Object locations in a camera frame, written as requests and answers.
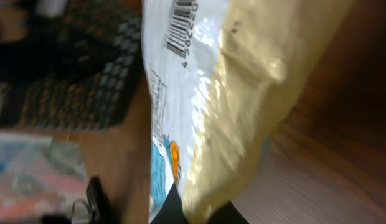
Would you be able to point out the yellow white snack bag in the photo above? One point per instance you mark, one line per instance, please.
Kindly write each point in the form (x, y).
(222, 75)

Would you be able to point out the grey plastic mesh basket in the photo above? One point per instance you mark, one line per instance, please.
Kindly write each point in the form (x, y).
(68, 65)

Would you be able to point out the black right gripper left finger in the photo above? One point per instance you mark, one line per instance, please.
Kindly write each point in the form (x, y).
(171, 211)

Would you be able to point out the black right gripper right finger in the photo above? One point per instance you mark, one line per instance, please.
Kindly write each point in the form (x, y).
(228, 214)

